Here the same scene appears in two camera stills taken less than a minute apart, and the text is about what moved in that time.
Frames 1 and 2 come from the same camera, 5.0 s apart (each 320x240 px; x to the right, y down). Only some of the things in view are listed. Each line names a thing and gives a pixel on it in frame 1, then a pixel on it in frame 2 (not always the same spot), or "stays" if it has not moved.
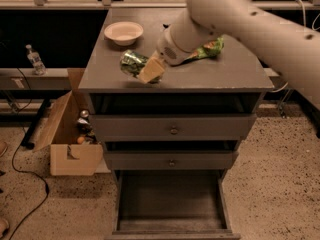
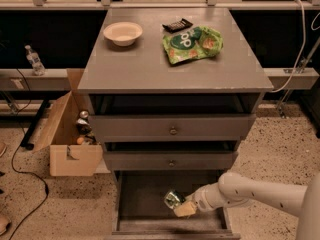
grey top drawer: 174,127 stays
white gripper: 167,49 to 202,197
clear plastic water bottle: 38,65 stays
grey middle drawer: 170,160 stays
